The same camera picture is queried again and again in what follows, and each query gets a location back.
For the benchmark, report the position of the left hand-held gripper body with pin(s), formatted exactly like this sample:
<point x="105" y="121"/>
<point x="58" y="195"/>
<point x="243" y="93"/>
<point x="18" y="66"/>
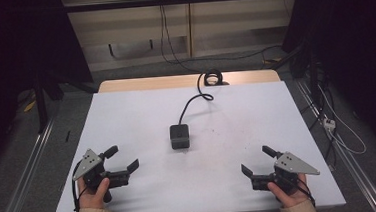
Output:
<point x="87" y="163"/>

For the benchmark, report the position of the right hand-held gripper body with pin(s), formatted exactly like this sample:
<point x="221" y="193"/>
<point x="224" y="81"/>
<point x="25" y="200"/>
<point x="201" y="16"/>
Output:
<point x="292" y="166"/>

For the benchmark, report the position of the person's right hand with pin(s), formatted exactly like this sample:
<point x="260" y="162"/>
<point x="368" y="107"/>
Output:
<point x="291" y="199"/>

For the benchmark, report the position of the person's left hand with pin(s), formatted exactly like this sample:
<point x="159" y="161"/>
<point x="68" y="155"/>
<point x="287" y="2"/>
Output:
<point x="92" y="199"/>

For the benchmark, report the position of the small black floor stick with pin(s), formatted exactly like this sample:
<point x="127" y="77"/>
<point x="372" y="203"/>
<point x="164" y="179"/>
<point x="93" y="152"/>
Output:
<point x="67" y="136"/>

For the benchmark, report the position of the white table board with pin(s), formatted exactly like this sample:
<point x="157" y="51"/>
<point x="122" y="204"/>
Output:
<point x="231" y="136"/>

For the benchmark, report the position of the black box device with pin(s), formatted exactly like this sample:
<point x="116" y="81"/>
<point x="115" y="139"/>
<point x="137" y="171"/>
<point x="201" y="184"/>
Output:
<point x="179" y="136"/>

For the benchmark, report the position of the white power strip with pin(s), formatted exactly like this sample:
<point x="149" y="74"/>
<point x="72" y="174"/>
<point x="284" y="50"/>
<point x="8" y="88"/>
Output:
<point x="329" y="124"/>

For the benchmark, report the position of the black metal stand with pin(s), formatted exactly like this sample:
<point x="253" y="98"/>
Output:
<point x="41" y="106"/>

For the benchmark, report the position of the wooden table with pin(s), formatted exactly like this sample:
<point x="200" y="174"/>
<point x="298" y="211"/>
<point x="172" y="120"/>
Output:
<point x="147" y="83"/>

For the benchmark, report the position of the yellow floor tape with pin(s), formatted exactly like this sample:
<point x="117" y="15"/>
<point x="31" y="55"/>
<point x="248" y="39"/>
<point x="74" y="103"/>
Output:
<point x="29" y="106"/>

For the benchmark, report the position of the black curtain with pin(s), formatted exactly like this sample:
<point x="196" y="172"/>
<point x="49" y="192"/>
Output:
<point x="355" y="40"/>
<point x="11" y="51"/>

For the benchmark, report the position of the aluminium floor rail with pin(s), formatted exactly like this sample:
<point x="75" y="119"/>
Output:
<point x="350" y="161"/>
<point x="24" y="177"/>

